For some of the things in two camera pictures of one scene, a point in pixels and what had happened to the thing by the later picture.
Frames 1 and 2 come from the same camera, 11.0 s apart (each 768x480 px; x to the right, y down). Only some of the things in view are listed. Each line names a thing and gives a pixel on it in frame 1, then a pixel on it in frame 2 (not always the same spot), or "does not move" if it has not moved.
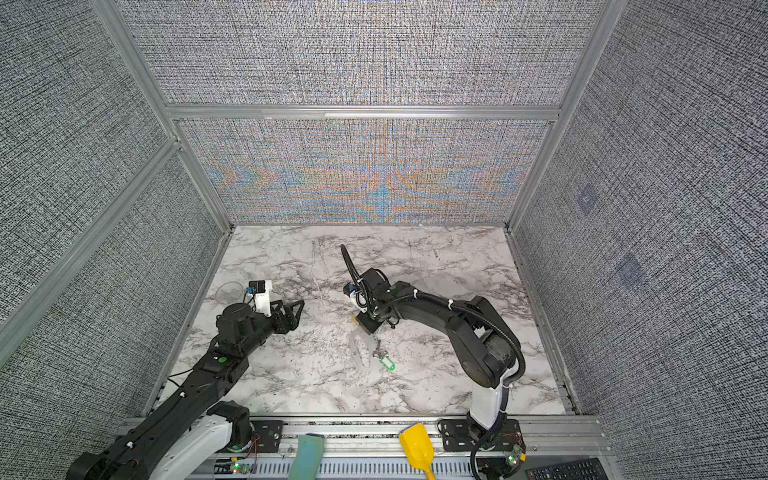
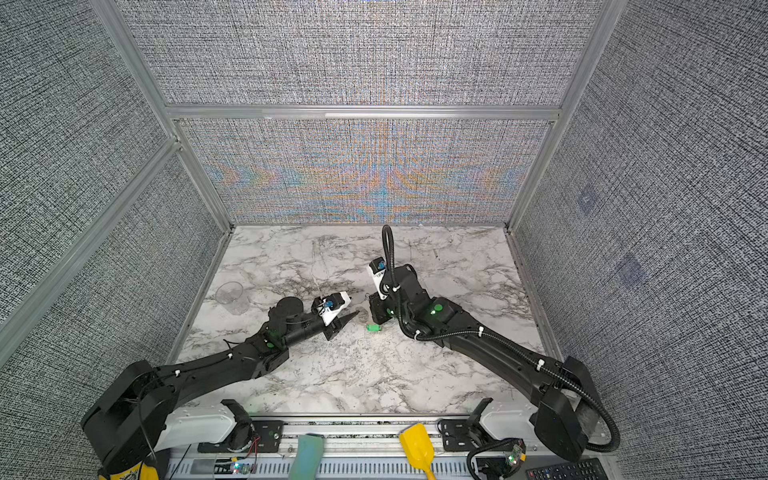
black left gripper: (277, 316) to (336, 326)
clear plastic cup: (229, 292) does not move
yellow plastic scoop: (419, 447) does not move
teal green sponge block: (308, 458) does not move
